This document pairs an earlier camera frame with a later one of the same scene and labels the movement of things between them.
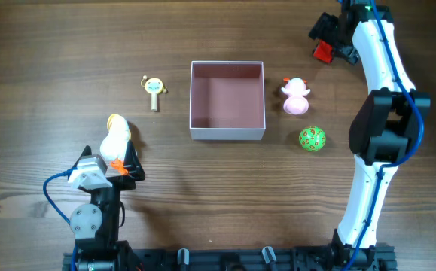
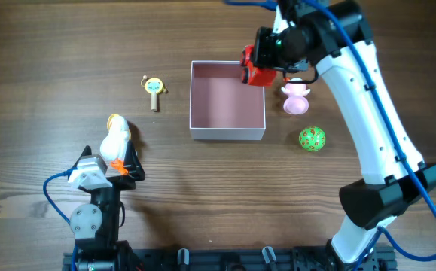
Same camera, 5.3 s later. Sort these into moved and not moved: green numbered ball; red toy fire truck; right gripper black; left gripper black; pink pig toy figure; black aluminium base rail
Moved: right gripper black; red toy fire truck
Not moved: black aluminium base rail; left gripper black; green numbered ball; pink pig toy figure
